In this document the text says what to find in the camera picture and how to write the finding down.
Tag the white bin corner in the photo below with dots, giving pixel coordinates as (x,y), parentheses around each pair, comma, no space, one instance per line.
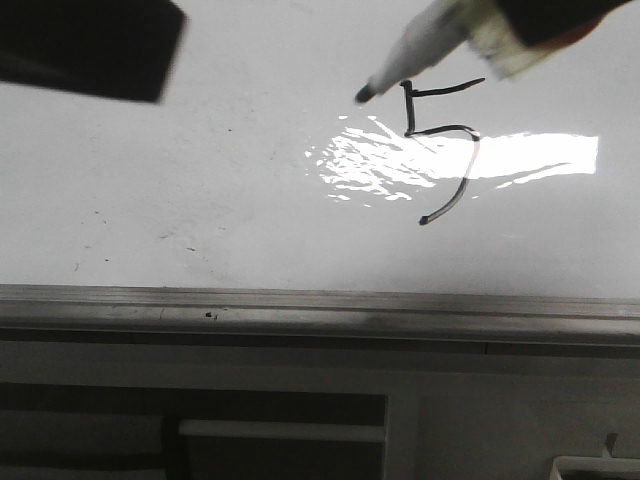
(574,467)

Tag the white whiteboard marker with tape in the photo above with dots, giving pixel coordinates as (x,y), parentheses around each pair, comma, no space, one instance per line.
(440,29)

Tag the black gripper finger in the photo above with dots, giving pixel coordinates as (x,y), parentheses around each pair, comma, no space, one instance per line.
(543,22)
(112,49)

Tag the grey shelf frame below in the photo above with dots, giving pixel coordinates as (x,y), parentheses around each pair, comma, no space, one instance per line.
(100,432)

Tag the white whiteboard with aluminium frame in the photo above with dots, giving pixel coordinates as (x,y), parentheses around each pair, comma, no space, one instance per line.
(257,198)

